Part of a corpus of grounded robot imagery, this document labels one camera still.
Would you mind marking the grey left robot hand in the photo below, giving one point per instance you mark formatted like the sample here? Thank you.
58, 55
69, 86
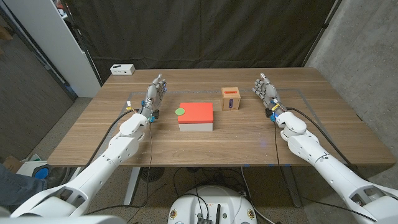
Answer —
151, 99

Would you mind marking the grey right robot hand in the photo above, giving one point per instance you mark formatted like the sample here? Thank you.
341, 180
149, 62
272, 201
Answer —
270, 93

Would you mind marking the green round coin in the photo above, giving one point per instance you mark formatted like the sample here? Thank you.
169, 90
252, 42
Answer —
180, 111

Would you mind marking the wooden slotted cube box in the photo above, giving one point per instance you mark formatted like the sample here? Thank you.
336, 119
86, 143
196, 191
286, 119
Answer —
230, 99

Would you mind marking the red box with white base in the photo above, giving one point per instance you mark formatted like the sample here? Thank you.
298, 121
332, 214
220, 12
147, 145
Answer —
197, 113

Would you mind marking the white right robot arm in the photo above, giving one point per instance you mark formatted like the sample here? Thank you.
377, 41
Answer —
329, 168

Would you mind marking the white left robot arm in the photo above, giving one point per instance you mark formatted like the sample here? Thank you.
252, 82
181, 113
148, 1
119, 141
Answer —
102, 161

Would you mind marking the white power outlet box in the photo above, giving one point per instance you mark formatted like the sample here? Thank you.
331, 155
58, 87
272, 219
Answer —
122, 69

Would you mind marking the brown cardboard box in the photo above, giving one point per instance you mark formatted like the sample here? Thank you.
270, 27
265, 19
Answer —
12, 164

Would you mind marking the round black floor fan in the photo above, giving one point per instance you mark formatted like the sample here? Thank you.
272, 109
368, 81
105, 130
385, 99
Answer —
152, 174

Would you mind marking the black fabric curtain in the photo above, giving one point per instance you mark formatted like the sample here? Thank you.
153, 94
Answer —
199, 34

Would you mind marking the black curtain stand pole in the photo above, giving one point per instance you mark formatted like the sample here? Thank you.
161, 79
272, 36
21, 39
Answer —
82, 43
323, 26

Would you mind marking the white table leg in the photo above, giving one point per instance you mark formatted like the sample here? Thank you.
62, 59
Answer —
132, 186

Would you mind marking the dark grey table leg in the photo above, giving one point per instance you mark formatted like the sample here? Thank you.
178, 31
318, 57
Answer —
290, 186

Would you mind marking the white cabinet panel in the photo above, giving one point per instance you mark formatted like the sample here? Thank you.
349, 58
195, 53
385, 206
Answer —
56, 40

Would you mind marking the white robot torso base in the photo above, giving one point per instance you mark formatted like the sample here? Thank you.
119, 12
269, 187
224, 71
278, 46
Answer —
214, 199

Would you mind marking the white robot chest plate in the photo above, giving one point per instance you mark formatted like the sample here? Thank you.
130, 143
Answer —
62, 219

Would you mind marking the person's leg in jeans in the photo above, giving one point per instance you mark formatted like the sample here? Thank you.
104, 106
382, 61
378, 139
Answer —
15, 186

